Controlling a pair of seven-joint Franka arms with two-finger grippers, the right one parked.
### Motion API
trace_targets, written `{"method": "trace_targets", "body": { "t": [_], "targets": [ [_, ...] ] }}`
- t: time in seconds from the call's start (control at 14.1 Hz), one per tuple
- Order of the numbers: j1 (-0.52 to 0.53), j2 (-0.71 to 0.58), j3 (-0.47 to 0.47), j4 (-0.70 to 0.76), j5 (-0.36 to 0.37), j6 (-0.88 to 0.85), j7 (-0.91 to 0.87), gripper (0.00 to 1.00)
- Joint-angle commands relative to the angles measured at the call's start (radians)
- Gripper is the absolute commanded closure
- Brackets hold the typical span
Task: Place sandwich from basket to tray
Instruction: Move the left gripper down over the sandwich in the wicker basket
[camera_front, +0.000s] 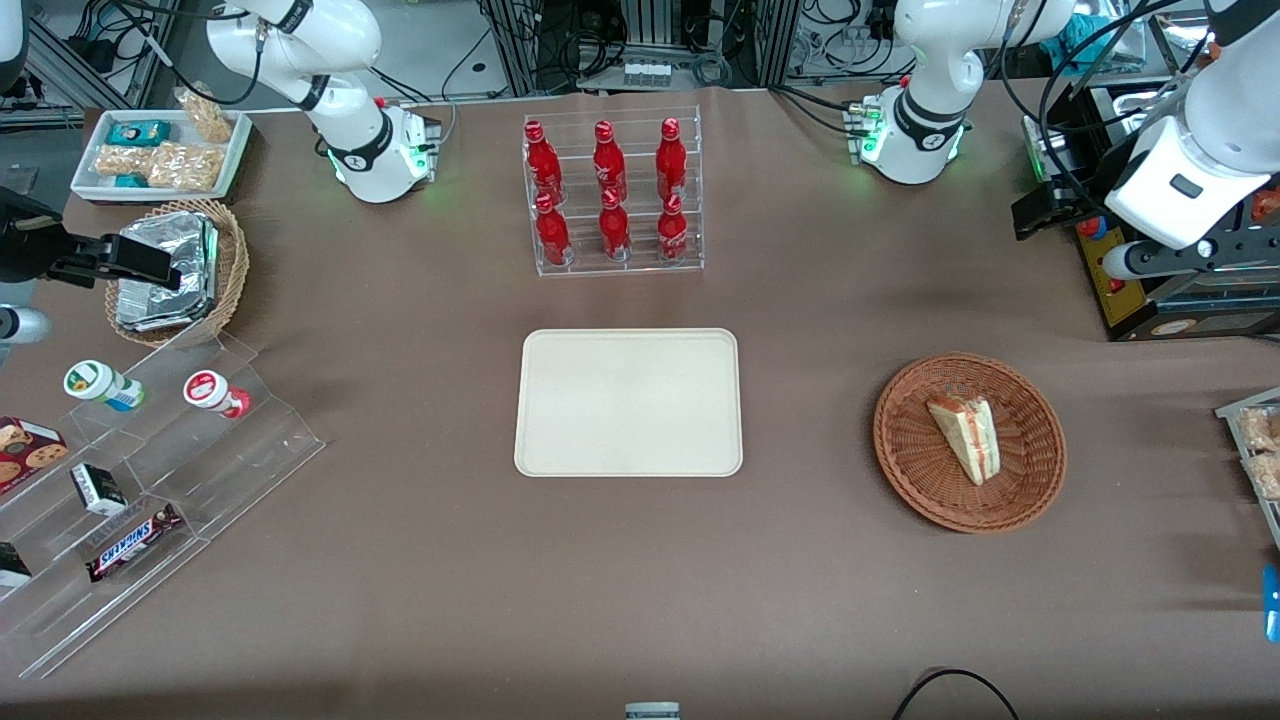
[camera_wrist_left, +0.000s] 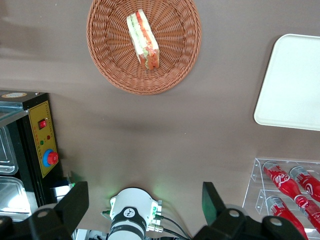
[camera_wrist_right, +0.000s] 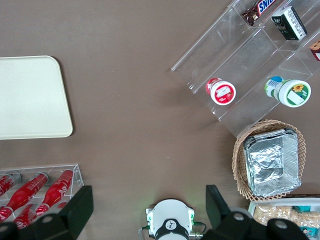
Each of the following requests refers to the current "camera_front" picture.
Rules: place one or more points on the red cola bottle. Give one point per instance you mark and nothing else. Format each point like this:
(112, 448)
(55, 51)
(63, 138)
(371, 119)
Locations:
(614, 230)
(672, 232)
(541, 160)
(671, 160)
(607, 160)
(552, 235)

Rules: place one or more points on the triangular sandwich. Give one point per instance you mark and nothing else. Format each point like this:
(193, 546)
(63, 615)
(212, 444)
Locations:
(965, 435)

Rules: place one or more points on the blue plastic object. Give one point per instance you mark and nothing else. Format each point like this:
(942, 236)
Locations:
(1272, 605)

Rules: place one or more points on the grey device edge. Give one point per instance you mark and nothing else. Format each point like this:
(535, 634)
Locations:
(652, 712)

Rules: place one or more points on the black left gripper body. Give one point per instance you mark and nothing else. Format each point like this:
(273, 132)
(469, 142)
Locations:
(1098, 178)

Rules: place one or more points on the red cookie box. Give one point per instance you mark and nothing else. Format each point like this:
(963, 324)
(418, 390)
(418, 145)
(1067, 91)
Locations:
(25, 455)

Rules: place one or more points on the white rectangular snack tray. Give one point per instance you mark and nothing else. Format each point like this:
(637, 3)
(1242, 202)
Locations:
(90, 185)

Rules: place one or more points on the red lid yogurt cup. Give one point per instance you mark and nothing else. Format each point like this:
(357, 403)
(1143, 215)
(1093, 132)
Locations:
(210, 392)

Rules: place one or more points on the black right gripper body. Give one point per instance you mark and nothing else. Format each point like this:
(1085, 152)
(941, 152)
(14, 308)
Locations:
(30, 243)

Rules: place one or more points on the black food warmer appliance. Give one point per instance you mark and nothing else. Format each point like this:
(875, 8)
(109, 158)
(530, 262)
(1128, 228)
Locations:
(1130, 310)

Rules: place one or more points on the green lid yogurt cup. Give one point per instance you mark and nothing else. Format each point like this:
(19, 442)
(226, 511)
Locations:
(95, 383)

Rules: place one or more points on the metal warmer pan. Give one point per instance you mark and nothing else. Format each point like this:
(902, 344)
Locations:
(1130, 105)

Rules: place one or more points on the beige plastic tray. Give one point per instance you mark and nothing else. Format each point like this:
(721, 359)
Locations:
(600, 410)

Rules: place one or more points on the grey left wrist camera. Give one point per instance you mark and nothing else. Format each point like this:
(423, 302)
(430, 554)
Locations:
(1150, 262)

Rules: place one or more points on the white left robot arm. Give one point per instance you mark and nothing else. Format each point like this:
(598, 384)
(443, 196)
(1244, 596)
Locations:
(930, 60)

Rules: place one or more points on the tan deep wicker basket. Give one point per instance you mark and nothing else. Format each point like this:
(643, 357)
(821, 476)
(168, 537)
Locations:
(232, 270)

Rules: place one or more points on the small black white carton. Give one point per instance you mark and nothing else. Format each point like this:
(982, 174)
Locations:
(97, 490)

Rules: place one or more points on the snickers chocolate bar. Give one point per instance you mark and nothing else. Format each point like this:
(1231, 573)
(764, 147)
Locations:
(133, 543)

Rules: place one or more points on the black snack box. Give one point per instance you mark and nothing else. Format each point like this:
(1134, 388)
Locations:
(10, 565)

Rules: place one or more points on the brown round wicker basket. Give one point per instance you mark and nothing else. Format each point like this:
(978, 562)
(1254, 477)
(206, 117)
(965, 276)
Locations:
(910, 460)

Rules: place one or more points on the small teal snack packet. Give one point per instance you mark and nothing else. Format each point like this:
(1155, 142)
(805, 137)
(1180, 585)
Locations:
(130, 180)

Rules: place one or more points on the clear bag of nuts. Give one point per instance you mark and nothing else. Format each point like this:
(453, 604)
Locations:
(122, 160)
(187, 167)
(207, 118)

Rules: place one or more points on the clear acrylic bottle rack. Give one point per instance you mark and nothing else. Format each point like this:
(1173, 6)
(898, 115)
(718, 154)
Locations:
(640, 265)

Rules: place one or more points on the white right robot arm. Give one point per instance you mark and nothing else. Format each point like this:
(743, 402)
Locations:
(345, 135)

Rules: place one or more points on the clear bag of crackers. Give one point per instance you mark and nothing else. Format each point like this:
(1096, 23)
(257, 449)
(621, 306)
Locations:
(1267, 477)
(1262, 430)

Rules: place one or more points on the foil wrapped packet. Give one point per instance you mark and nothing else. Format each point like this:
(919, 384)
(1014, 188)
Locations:
(165, 235)
(150, 308)

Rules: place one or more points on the white power strip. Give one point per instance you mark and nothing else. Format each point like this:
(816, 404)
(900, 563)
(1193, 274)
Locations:
(645, 74)

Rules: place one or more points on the clear acrylic stepped display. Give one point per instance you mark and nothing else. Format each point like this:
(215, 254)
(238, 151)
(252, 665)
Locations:
(250, 450)

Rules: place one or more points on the teal cloth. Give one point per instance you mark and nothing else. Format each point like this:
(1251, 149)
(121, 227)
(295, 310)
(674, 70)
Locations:
(1075, 40)

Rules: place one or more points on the large teal snack packet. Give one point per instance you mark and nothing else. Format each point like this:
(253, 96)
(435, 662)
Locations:
(138, 133)

